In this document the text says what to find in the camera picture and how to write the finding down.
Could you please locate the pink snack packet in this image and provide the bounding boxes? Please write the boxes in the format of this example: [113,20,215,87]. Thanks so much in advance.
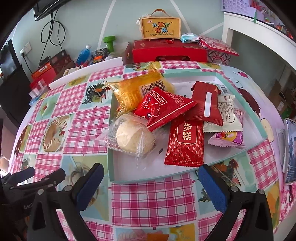
[207,107,246,149]

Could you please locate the white printed snack packet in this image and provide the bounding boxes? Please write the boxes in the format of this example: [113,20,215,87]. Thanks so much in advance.
[203,94,243,133]

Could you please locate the red patterned cake packet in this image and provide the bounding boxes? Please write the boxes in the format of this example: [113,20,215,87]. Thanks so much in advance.
[165,115,204,168]

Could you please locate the clear bag of buns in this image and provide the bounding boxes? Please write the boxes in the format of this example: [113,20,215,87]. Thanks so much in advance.
[95,113,165,160]

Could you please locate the red white-striped snack packet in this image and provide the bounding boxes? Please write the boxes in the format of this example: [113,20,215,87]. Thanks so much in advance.
[185,81,223,126]

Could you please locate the orange cake snack packet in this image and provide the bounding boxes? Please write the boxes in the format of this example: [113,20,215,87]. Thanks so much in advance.
[106,71,175,115]

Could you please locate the red triangular snack packet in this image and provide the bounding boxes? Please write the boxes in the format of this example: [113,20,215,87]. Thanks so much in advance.
[134,87,197,132]

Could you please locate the pink checked tablecloth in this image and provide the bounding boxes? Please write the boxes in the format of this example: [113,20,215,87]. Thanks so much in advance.
[10,62,282,240]

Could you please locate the teal rimmed white tray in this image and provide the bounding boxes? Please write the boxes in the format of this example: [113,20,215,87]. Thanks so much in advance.
[102,69,267,183]

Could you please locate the blue white tissue box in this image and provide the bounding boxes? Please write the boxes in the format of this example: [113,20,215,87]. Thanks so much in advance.
[29,96,42,106]

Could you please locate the black cabinet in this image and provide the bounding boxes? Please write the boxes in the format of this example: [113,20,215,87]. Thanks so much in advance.
[0,39,32,128]

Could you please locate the clear plastic box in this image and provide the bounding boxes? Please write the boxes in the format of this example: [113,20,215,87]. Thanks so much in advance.
[29,79,50,99]

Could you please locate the red carton box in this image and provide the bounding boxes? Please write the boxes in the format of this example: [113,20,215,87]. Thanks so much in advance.
[32,68,57,85]

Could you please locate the orange long box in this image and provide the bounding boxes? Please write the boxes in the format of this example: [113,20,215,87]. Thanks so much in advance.
[32,62,52,78]

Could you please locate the white card box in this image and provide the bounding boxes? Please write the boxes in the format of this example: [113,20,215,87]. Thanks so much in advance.
[63,67,80,76]

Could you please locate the cardboard box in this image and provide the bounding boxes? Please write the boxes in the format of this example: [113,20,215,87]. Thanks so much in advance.
[55,60,75,80]

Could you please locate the blue water bottle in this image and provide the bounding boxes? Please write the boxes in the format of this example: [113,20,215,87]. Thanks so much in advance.
[75,45,91,67]

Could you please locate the white foam board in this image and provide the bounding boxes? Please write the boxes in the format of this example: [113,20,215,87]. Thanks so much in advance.
[49,57,123,89]

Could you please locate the colourful toy pile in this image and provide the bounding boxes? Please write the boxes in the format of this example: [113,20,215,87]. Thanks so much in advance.
[88,48,109,65]

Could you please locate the white shelf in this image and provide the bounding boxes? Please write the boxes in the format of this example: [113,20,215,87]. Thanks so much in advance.
[222,12,296,69]

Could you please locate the red patterned box lid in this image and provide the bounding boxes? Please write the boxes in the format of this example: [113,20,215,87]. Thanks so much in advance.
[199,36,239,56]

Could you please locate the green dumbbell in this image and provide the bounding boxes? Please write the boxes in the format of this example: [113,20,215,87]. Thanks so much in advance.
[103,35,116,53]

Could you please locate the light blue wipes pack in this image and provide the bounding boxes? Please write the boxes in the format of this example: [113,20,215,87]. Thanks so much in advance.
[181,33,200,43]

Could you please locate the large red gift box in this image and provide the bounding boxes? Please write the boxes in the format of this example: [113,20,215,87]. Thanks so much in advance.
[132,39,207,63]

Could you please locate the purple perforated board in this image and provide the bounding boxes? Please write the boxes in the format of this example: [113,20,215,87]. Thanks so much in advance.
[221,0,256,17]

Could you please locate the white wall socket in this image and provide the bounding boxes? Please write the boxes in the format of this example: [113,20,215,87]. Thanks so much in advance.
[20,42,32,57]

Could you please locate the black cable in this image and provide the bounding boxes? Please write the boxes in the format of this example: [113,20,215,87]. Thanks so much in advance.
[39,9,67,62]

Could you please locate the yellow gift box with handle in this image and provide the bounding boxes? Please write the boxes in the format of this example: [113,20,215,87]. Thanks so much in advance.
[138,9,181,40]

